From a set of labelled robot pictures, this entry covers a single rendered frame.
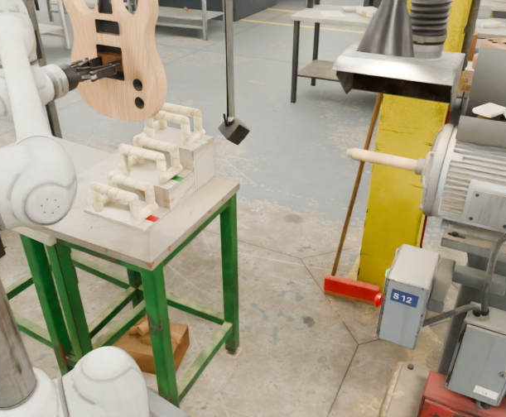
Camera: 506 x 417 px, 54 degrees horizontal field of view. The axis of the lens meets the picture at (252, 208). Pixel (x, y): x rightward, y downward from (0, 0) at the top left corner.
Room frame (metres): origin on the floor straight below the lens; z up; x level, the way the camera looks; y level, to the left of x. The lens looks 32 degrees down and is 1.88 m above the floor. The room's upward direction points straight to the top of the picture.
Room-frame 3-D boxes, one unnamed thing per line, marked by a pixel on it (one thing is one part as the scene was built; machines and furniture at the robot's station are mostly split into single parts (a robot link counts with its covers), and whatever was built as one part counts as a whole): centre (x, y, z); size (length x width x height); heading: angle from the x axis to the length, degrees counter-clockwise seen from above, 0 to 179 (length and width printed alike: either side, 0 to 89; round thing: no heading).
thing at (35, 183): (0.73, 0.36, 1.47); 0.18 x 0.14 x 0.13; 25
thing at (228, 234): (1.71, 0.10, 0.45); 0.05 x 0.05 x 0.90; 63
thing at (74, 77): (1.40, 0.51, 1.45); 0.09 x 0.08 x 0.07; 152
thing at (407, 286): (0.96, -0.47, 0.99); 0.24 x 0.21 x 0.26; 63
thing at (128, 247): (1.61, 0.46, 0.55); 0.62 x 0.58 x 0.76; 63
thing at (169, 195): (1.64, 0.37, 0.98); 0.27 x 0.16 x 0.09; 63
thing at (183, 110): (1.82, 0.28, 1.20); 0.20 x 0.03 x 0.03; 62
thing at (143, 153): (1.61, 0.39, 1.12); 0.20 x 0.03 x 0.03; 62
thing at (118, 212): (1.51, 0.45, 0.94); 0.27 x 0.15 x 0.01; 63
